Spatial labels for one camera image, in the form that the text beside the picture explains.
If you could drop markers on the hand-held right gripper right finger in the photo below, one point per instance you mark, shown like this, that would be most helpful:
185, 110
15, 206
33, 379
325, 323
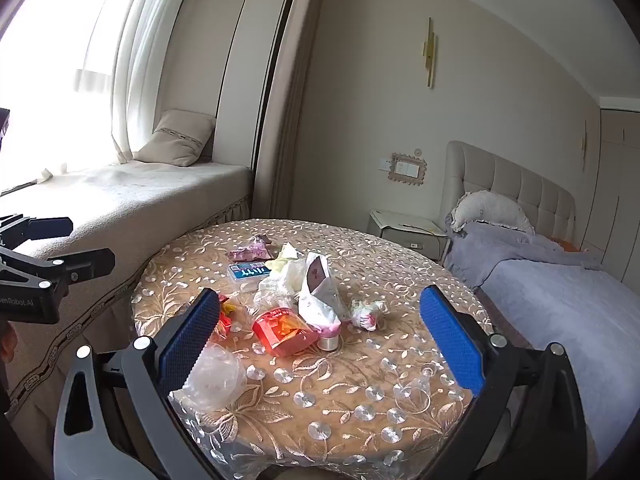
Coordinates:
450, 340

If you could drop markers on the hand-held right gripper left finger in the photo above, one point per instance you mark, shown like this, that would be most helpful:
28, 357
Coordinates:
186, 342

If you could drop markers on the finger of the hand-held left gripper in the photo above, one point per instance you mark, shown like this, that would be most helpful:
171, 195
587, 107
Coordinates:
87, 263
50, 228

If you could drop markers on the clear plastic tray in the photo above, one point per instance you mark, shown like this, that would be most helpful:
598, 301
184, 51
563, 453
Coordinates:
217, 375

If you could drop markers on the white packaging bag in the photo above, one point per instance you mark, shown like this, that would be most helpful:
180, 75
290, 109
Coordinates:
320, 295

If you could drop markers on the orange yellow wrapper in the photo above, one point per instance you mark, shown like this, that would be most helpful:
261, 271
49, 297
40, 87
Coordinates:
225, 317

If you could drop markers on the beige window seat cover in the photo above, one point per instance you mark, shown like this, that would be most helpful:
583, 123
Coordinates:
125, 200

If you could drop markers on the crumpled tissue with pink print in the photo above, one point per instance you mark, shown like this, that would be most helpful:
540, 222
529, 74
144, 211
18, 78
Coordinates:
367, 314

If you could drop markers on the blue and white box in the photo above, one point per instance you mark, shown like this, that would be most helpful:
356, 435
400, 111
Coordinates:
247, 271

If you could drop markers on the red snack packet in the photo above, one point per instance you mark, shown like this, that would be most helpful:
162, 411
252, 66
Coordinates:
280, 332

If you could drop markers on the bed with lavender bedspread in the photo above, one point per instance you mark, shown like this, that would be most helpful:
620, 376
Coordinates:
550, 300

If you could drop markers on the pink wrapper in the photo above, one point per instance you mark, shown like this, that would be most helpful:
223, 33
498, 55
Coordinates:
247, 252

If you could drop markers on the crumpled white plastic bag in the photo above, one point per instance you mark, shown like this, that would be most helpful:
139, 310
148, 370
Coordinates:
282, 280

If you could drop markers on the beige lace tablecloth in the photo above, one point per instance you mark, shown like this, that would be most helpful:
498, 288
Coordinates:
350, 400

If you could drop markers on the white nightstand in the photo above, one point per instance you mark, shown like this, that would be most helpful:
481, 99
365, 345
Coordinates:
400, 225

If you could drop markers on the white ruffled pillow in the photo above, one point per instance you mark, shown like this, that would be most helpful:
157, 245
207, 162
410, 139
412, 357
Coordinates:
490, 212

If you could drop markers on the beige cushion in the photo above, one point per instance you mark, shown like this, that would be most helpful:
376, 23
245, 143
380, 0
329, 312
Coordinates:
175, 135

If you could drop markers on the beige tufted headboard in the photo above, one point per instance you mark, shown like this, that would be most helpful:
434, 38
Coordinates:
520, 185

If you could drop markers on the white curtain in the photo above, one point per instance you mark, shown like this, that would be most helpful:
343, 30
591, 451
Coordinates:
145, 60

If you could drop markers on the beige wardrobe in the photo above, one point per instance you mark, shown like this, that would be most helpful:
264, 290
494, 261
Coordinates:
615, 185

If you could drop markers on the framed wall switch panel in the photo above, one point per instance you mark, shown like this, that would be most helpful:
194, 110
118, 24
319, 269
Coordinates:
406, 169

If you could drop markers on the gold wall lamp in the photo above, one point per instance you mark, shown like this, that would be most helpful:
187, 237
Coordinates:
429, 55
583, 145

